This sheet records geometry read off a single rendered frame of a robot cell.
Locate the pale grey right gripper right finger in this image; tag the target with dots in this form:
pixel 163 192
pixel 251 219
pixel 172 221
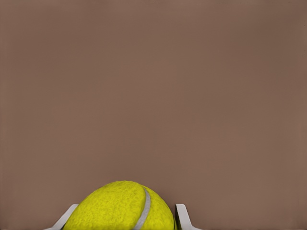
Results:
pixel 184 216

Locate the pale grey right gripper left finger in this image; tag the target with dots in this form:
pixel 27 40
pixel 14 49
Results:
pixel 62 218

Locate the yellow tennis ball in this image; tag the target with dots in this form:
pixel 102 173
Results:
pixel 115 208

